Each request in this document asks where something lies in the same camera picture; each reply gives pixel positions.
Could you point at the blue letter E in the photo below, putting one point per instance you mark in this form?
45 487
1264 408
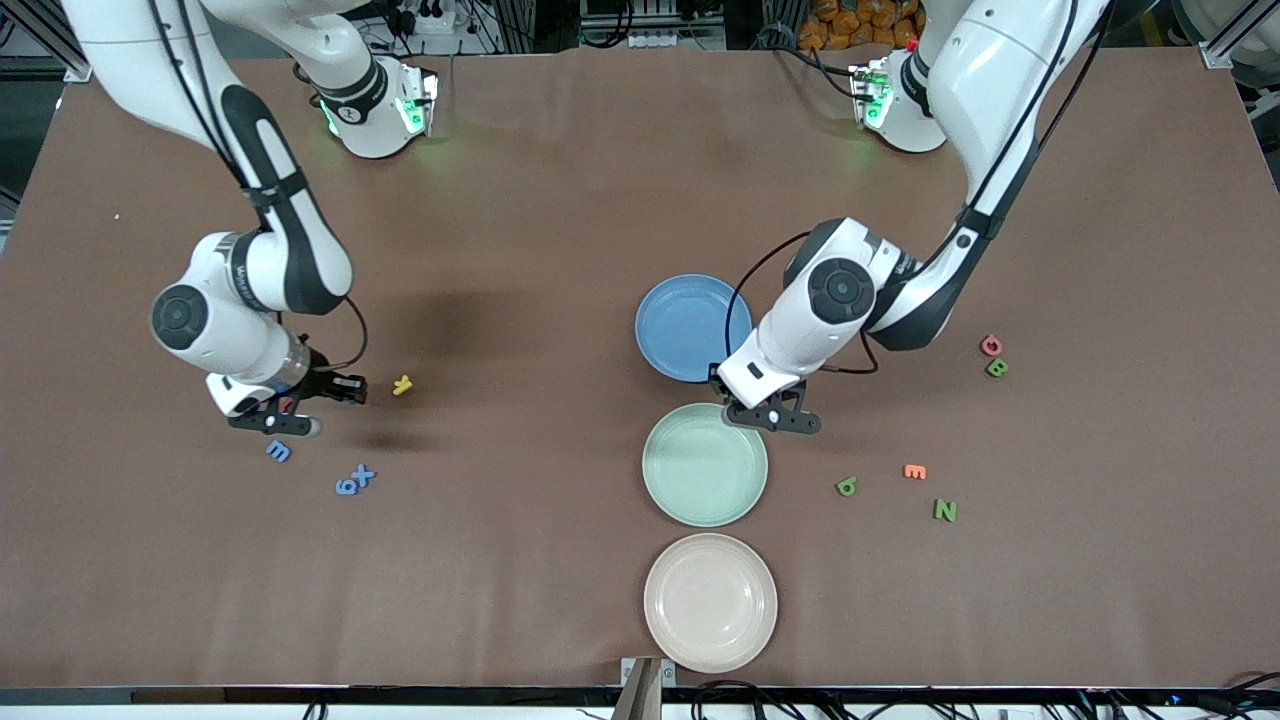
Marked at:
278 451

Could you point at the blue letter X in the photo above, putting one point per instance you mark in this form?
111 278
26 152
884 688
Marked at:
363 475

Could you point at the blue number six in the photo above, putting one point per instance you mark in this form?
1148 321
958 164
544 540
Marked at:
346 489

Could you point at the green letter P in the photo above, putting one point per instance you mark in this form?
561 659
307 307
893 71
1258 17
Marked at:
846 487

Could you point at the green letter N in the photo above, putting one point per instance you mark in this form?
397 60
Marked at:
944 510

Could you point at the green letter B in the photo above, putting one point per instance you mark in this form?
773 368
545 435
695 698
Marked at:
996 367

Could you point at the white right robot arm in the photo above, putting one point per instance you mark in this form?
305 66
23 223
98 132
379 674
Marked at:
215 335

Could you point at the blue plate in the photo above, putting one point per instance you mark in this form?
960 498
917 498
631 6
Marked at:
680 320

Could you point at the yellow letter Y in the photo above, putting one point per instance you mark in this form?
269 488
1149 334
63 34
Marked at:
402 384

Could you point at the light green plate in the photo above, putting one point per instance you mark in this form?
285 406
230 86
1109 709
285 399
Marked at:
700 475

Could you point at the pale pink plate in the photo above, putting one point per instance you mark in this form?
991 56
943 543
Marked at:
710 603

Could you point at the red letter D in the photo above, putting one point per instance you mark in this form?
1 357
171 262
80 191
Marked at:
984 345

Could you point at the brown table cover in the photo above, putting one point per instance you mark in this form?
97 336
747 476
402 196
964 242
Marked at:
500 560

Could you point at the long white power strip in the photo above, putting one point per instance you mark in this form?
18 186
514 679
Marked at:
680 40

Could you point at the orange objects pile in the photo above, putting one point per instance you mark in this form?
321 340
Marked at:
850 25

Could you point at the white power strip with plugs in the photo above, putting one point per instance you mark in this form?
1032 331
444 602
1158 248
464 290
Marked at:
440 28

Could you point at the black table edge rail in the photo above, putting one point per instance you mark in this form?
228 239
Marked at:
300 694

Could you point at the metal table edge bracket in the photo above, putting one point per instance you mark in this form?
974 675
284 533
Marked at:
640 690

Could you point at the aluminium frame profile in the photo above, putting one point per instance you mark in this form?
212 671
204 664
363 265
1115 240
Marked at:
1220 55
72 70

